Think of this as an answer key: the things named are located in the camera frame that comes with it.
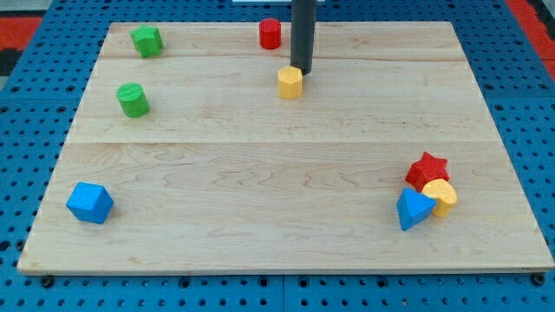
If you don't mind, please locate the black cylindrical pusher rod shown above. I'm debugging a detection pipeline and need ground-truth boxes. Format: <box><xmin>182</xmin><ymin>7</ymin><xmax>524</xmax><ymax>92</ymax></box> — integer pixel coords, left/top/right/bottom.
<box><xmin>290</xmin><ymin>0</ymin><xmax>317</xmax><ymax>75</ymax></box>

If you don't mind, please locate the yellow hexagon block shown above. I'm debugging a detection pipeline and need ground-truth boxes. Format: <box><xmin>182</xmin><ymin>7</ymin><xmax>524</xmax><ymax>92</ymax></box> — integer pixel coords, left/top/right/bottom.
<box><xmin>277</xmin><ymin>66</ymin><xmax>303</xmax><ymax>100</ymax></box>

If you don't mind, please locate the blue triangle block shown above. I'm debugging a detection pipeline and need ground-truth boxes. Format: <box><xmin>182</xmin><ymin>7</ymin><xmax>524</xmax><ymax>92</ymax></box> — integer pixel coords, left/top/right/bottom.
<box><xmin>396</xmin><ymin>188</ymin><xmax>437</xmax><ymax>231</ymax></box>

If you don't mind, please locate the red cylinder block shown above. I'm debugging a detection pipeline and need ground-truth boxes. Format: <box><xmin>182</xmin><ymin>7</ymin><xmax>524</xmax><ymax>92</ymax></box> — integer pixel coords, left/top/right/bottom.
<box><xmin>258</xmin><ymin>18</ymin><xmax>282</xmax><ymax>49</ymax></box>

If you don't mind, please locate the green star block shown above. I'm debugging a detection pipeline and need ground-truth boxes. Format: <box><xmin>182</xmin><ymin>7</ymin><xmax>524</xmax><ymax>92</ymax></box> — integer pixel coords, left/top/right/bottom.
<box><xmin>130</xmin><ymin>24</ymin><xmax>163</xmax><ymax>58</ymax></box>

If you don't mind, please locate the wooden board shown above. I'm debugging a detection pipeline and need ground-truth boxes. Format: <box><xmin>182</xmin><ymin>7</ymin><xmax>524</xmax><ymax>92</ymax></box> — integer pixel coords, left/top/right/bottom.
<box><xmin>17</xmin><ymin>22</ymin><xmax>554</xmax><ymax>276</ymax></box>

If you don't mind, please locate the green cylinder block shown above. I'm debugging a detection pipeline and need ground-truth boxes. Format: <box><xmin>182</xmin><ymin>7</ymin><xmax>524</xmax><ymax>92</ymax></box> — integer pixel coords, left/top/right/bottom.
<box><xmin>116</xmin><ymin>82</ymin><xmax>149</xmax><ymax>118</ymax></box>

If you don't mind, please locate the red star block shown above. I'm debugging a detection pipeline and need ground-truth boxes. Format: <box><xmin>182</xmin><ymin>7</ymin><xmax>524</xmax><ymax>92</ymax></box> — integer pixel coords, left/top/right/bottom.
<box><xmin>405</xmin><ymin>152</ymin><xmax>450</xmax><ymax>192</ymax></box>

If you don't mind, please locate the yellow heart block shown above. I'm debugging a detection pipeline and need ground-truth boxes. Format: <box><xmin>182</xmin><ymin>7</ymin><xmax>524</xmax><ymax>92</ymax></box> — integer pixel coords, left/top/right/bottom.
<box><xmin>421</xmin><ymin>179</ymin><xmax>458</xmax><ymax>218</ymax></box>

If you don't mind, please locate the blue cube block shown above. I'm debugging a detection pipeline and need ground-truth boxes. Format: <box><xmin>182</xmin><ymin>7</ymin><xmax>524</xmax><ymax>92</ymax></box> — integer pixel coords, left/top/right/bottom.
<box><xmin>66</xmin><ymin>182</ymin><xmax>114</xmax><ymax>224</ymax></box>

